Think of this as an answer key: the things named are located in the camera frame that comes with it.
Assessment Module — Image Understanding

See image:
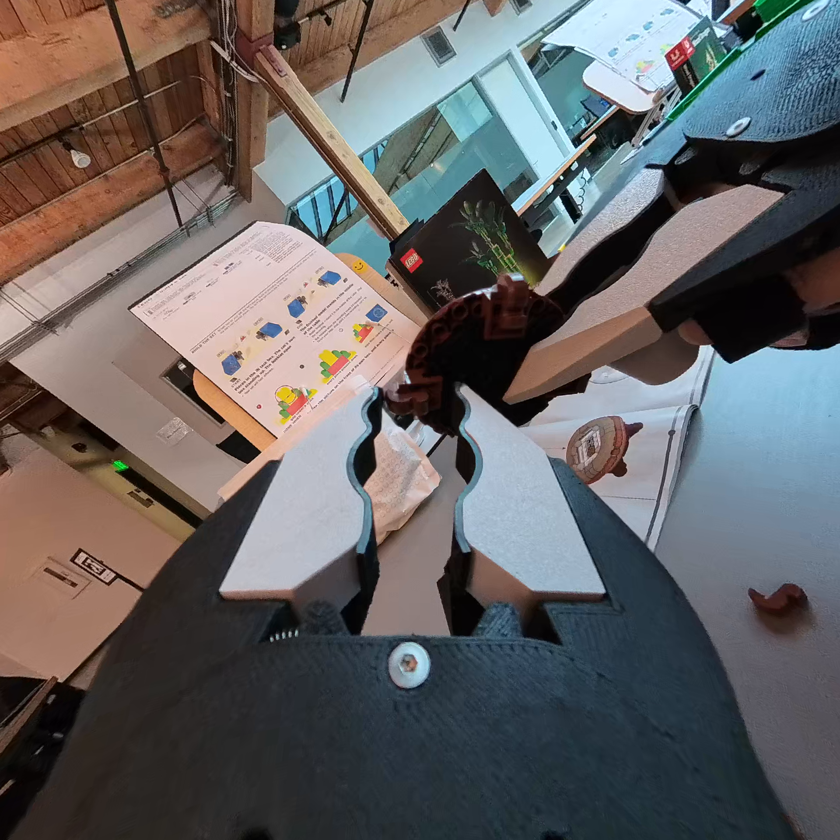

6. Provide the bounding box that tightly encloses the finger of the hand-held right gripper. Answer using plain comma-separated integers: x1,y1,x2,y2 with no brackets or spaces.
504,189,788,404
533,167,686,322

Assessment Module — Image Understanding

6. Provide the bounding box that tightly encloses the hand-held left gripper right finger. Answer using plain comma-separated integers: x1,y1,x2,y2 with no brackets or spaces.
436,384,608,637

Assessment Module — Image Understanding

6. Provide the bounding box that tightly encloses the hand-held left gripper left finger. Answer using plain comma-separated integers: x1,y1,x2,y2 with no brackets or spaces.
218,387,383,636

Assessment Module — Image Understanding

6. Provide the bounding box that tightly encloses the brown round brick assembly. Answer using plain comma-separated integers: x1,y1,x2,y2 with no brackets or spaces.
384,274,567,437

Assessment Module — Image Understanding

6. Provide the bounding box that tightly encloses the grey desk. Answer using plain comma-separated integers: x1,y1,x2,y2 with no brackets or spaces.
217,341,840,840

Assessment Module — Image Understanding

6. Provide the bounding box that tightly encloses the black box with red label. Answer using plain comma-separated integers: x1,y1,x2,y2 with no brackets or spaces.
664,16,729,96

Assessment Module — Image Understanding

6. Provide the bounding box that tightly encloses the open instruction booklet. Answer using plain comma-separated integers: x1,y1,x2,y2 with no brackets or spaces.
525,344,716,552

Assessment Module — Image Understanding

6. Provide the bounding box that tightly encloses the white printed paper bag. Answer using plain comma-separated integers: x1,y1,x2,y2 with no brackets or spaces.
328,374,442,544

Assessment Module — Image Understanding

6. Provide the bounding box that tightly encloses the black box with plant print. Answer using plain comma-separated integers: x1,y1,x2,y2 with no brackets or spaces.
387,169,551,312

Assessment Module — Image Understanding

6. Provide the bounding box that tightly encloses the rounded wooden poster board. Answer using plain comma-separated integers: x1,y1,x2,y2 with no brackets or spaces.
193,252,395,454

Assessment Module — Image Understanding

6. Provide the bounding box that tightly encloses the white building instruction poster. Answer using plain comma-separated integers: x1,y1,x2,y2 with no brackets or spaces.
129,222,421,439
541,0,706,93

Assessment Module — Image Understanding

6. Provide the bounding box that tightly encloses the small brown curved brick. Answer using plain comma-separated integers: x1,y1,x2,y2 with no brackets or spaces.
748,583,808,616

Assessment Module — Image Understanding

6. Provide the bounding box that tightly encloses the black and white wall tag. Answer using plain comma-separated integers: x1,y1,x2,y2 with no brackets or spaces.
69,548,119,587

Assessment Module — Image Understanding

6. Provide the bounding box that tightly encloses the white wall vent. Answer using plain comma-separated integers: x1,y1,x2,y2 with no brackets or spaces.
420,26,457,67

